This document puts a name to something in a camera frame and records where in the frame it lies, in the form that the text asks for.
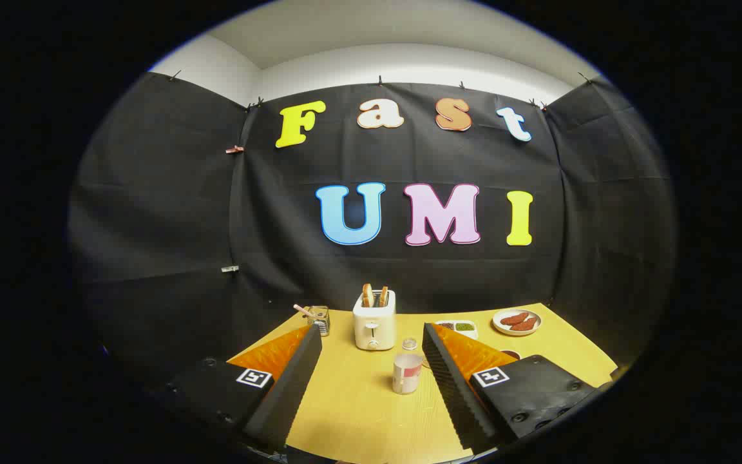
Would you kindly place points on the red meat piece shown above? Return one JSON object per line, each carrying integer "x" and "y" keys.
{"x": 525, "y": 325}
{"x": 514, "y": 318}

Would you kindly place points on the pink striped straw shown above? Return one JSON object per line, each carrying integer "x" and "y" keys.
{"x": 302, "y": 310}

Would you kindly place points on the white round plate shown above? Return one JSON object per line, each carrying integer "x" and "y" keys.
{"x": 500, "y": 327}

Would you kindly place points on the wooden table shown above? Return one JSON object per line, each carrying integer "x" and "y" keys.
{"x": 358, "y": 412}

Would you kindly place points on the toast bread slice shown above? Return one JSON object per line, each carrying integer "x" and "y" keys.
{"x": 367, "y": 296}
{"x": 383, "y": 297}

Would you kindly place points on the clear plastic juice bottle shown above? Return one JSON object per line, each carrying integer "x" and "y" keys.
{"x": 407, "y": 374}

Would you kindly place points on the black backdrop cloth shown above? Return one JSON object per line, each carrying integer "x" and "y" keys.
{"x": 268, "y": 212}

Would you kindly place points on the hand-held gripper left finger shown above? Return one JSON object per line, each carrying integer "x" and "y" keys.
{"x": 287, "y": 393}

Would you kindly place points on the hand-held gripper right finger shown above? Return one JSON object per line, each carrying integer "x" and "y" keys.
{"x": 458, "y": 393}

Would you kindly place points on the white toaster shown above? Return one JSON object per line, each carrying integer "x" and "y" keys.
{"x": 374, "y": 325}

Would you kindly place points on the white divided bean tray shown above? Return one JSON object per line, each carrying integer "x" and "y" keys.
{"x": 458, "y": 330}

